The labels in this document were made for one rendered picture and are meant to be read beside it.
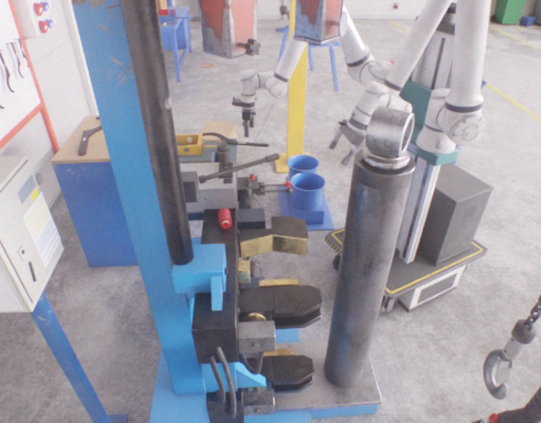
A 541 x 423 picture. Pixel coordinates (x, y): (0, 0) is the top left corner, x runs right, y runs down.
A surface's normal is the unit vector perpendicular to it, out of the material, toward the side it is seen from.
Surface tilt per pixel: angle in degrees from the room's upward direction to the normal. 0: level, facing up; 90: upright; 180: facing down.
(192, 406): 0
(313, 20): 90
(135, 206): 90
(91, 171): 90
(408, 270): 0
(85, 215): 90
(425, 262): 0
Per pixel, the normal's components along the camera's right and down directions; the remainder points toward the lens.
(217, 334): 0.07, 0.59
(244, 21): 0.75, 0.39
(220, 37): -0.66, 0.44
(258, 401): 0.00, -0.81
